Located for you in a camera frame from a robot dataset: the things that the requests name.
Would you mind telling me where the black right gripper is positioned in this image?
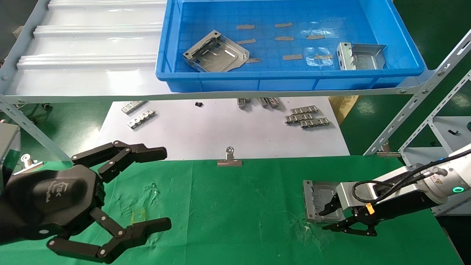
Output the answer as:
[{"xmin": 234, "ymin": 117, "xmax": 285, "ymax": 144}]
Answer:
[{"xmin": 318, "ymin": 191, "xmax": 436, "ymax": 237}]

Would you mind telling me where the brown cardboard piece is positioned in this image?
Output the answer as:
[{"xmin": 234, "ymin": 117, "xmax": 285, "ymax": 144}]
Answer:
[{"xmin": 327, "ymin": 95, "xmax": 360, "ymax": 126}]

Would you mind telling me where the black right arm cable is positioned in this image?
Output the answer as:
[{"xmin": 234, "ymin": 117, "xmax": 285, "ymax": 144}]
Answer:
[{"xmin": 352, "ymin": 149, "xmax": 471, "ymax": 204}]

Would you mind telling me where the sheet metal bracket part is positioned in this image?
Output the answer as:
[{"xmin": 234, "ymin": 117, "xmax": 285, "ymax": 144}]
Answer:
[
  {"xmin": 302, "ymin": 179, "xmax": 347, "ymax": 223},
  {"xmin": 183, "ymin": 30, "xmax": 250, "ymax": 73}
]

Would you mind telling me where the gray metal rack frame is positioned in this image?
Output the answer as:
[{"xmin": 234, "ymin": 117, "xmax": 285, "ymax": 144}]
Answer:
[{"xmin": 0, "ymin": 0, "xmax": 471, "ymax": 163}]

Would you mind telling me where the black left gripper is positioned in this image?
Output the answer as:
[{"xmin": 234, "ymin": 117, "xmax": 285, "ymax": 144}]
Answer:
[{"xmin": 0, "ymin": 141, "xmax": 172, "ymax": 264}]

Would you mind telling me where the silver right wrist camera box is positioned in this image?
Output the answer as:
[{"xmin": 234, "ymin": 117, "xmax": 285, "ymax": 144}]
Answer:
[{"xmin": 336, "ymin": 181, "xmax": 379, "ymax": 211}]

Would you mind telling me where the clear plastic film piece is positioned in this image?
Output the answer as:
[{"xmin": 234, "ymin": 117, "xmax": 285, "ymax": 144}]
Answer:
[
  {"xmin": 299, "ymin": 21, "xmax": 346, "ymax": 39},
  {"xmin": 304, "ymin": 47, "xmax": 336, "ymax": 68}
]

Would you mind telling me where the gray metal shelf unit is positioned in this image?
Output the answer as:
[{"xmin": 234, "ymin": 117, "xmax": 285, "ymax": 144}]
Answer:
[{"xmin": 399, "ymin": 68, "xmax": 471, "ymax": 217}]

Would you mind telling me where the blue plastic bin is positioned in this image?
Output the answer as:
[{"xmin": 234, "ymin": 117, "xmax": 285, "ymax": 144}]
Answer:
[{"xmin": 155, "ymin": 0, "xmax": 427, "ymax": 93}]

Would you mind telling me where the silver binder clip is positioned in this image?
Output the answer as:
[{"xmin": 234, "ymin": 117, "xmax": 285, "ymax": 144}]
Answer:
[
  {"xmin": 217, "ymin": 146, "xmax": 243, "ymax": 167},
  {"xmin": 376, "ymin": 141, "xmax": 402, "ymax": 158},
  {"xmin": 13, "ymin": 153, "xmax": 44, "ymax": 176}
]

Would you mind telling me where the white paper sheet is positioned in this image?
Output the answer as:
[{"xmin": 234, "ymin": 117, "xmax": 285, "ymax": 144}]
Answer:
[{"xmin": 92, "ymin": 96, "xmax": 350, "ymax": 162}]

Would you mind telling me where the white corrugated panel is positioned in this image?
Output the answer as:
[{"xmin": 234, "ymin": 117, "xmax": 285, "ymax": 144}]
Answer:
[{"xmin": 7, "ymin": 0, "xmax": 168, "ymax": 98}]

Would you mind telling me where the folded sheet metal box part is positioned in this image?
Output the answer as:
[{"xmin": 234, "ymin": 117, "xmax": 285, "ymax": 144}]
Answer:
[{"xmin": 337, "ymin": 42, "xmax": 387, "ymax": 71}]

